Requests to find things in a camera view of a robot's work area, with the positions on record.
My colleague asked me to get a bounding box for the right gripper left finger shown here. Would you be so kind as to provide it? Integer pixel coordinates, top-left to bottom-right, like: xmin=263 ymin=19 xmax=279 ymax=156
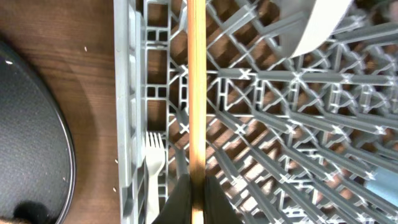
xmin=152 ymin=174 xmax=192 ymax=224

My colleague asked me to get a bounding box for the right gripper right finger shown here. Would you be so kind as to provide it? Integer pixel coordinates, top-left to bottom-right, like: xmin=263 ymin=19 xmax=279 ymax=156
xmin=204 ymin=176 xmax=242 ymax=224

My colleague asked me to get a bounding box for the white plastic fork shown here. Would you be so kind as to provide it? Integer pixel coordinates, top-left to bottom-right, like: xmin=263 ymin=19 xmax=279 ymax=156
xmin=145 ymin=132 xmax=165 ymax=224

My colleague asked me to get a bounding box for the light blue cup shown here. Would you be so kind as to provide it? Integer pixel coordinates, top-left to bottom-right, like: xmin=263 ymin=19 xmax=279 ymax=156
xmin=364 ymin=167 xmax=398 ymax=206

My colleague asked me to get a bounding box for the wooden chopstick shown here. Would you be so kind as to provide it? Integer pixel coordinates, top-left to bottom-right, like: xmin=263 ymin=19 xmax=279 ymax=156
xmin=187 ymin=0 xmax=207 ymax=224

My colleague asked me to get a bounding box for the grey bowl with food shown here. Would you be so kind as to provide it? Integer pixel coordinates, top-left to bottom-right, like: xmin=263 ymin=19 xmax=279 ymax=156
xmin=275 ymin=0 xmax=352 ymax=58

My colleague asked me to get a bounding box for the grey dishwasher rack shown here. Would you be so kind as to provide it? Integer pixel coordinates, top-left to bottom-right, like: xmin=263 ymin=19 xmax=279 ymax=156
xmin=113 ymin=1 xmax=397 ymax=223

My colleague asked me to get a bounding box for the round black tray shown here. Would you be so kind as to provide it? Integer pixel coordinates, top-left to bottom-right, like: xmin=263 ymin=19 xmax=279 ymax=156
xmin=1 ymin=42 xmax=76 ymax=223

